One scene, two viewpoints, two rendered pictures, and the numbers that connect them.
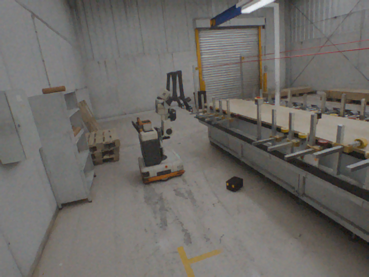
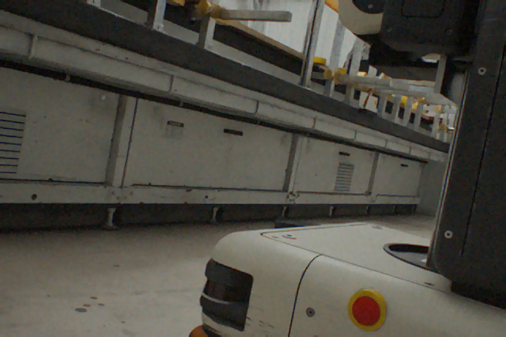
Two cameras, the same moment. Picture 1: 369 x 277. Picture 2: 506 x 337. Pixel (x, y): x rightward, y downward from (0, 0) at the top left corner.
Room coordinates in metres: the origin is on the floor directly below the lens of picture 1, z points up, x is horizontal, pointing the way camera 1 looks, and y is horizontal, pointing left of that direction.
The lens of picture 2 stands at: (4.18, 0.83, 0.43)
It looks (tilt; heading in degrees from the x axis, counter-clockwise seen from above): 3 degrees down; 229
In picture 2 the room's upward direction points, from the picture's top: 11 degrees clockwise
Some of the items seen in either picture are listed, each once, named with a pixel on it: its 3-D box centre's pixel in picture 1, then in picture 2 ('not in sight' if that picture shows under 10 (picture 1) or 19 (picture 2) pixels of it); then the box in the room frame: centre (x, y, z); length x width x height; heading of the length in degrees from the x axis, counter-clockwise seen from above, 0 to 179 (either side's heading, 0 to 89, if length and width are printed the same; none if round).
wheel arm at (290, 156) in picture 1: (305, 152); (390, 91); (1.63, -1.04, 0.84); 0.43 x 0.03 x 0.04; 105
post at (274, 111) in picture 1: (274, 130); (334, 59); (2.18, -1.00, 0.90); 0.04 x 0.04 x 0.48; 15
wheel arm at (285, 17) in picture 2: (225, 120); (236, 15); (3.08, -0.67, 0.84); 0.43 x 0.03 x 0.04; 105
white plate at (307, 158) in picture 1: (306, 157); (368, 103); (1.72, -1.10, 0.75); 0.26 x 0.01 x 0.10; 15
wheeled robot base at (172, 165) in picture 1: (159, 164); (451, 335); (3.31, 0.42, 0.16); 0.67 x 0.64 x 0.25; 105
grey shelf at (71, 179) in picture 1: (67, 145); not in sight; (3.00, 1.71, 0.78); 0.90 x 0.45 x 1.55; 15
